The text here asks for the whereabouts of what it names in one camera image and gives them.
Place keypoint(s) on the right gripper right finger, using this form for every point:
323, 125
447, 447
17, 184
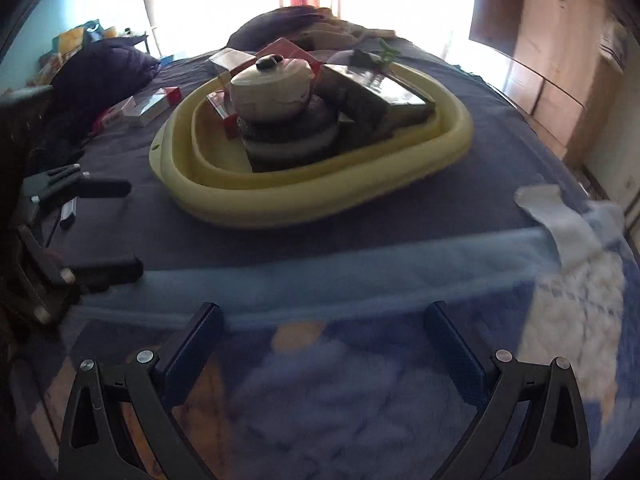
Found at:
552, 442

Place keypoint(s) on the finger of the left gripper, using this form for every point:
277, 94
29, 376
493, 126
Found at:
55, 187
48, 289

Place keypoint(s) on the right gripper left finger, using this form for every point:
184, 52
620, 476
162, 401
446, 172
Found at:
96, 442

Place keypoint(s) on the red Double Happiness cigarette box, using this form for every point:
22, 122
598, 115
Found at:
225, 111

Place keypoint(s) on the red silver cigarette carton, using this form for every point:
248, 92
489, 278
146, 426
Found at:
228, 61

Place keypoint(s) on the dark round sponge puck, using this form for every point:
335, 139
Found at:
309, 135

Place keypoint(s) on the brown Huangshan cigarette box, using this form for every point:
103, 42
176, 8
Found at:
377, 103

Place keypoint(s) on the dark purple jacket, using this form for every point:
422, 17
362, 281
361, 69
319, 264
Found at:
100, 76

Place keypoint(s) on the red white box on bed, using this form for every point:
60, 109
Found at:
139, 113

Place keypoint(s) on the yellow plastic basin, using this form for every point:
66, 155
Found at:
210, 177

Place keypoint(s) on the blue white quilted blanket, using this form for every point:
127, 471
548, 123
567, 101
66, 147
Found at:
325, 371

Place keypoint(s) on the dark blue bed sheet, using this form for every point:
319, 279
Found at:
475, 195

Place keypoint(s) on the beige and purple clothes pile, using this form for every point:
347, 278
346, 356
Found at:
310, 28

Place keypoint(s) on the wooden wardrobe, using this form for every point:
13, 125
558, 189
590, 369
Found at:
567, 64

